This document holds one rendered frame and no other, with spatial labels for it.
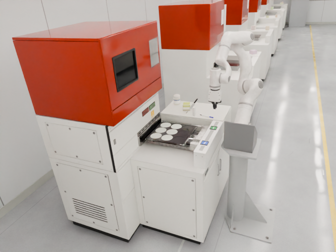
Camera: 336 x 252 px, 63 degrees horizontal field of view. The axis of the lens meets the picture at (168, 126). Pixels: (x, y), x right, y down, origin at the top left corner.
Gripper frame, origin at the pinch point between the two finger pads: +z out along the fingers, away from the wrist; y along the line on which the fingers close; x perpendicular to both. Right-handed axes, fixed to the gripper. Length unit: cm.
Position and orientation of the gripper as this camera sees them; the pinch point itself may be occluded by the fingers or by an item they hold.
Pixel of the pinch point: (214, 106)
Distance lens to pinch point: 228.5
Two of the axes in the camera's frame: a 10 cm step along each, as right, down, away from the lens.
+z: 0.7, 8.9, 4.6
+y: 9.2, 1.3, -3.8
